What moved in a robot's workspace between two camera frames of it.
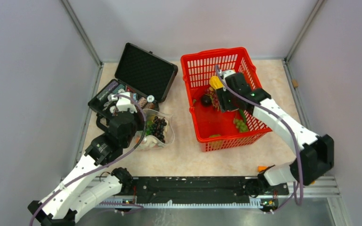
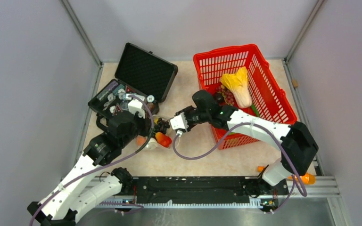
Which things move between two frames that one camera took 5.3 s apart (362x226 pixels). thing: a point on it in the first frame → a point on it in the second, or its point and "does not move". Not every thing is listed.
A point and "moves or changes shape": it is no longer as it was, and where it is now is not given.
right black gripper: x=225 y=106 → x=186 y=111
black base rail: x=165 y=189 does not move
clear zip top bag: x=159 y=132 does not move
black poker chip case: x=147 y=76 does not move
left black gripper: x=139 y=116 does not move
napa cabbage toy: x=215 y=81 moves or changes shape
